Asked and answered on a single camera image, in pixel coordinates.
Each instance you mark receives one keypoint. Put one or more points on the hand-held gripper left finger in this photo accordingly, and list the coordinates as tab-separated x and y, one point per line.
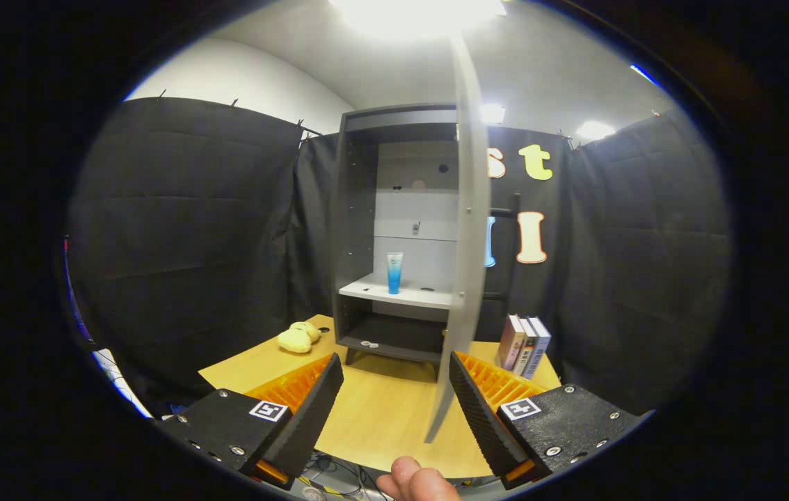
311	424

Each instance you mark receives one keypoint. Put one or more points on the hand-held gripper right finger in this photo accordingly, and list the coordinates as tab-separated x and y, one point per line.
481	424

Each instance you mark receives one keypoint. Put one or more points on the blue and white tube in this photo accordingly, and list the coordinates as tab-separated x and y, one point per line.
394	275

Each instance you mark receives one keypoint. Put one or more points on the yellow plush toy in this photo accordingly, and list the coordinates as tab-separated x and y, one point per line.
297	339

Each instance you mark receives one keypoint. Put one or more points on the dark spine book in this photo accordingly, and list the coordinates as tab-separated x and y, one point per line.
527	348

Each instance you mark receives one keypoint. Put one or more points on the blue and white book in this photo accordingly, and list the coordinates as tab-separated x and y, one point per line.
539	348

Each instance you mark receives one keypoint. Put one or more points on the white printed sheet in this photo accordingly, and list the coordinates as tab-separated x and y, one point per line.
120	383

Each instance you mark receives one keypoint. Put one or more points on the dark grey cabinet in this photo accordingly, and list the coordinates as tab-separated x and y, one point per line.
353	209

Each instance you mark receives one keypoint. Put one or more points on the black backdrop cloth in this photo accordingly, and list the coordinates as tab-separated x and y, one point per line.
179	243

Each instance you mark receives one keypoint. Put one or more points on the small ceiling light panel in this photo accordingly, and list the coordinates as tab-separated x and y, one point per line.
493	114
595	131

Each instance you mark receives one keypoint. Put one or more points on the long ceiling strip light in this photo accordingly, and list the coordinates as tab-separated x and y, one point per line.
643	74

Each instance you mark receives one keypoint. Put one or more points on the large ceiling light panel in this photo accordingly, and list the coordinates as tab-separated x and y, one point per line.
415	15

